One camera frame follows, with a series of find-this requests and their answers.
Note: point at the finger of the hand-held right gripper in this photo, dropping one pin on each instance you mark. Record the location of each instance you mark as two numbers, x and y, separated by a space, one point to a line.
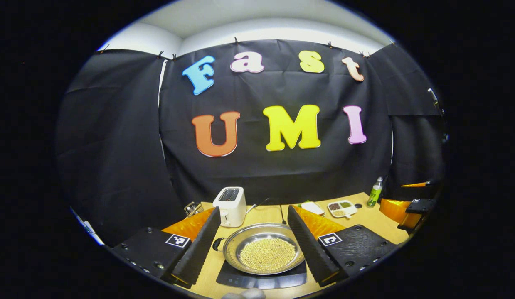
396 211
421 192

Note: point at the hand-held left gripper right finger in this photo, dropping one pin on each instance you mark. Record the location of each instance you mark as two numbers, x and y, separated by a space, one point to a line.
309 245

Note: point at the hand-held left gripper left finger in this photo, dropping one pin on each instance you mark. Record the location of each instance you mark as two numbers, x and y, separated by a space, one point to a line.
201 249

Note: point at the black induction cooktop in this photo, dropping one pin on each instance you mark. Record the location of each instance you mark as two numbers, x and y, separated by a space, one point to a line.
261 282

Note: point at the green drink bottle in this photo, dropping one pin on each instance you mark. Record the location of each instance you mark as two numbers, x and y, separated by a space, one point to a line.
374 196

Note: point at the white sandwich plate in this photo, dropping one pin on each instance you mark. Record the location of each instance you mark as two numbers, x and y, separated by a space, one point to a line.
321 213

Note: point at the sandwich with lettuce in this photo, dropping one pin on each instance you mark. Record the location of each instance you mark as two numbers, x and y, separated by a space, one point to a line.
312 207

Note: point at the pile of soybeans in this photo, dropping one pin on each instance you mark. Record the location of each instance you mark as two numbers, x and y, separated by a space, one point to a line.
267 254

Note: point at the white divided dish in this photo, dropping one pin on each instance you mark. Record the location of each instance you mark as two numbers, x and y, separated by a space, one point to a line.
342 209

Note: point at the white toaster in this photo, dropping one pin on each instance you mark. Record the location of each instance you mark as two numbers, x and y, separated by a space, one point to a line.
230 209

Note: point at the black backdrop cloth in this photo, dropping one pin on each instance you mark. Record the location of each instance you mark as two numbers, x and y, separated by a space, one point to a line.
249 174

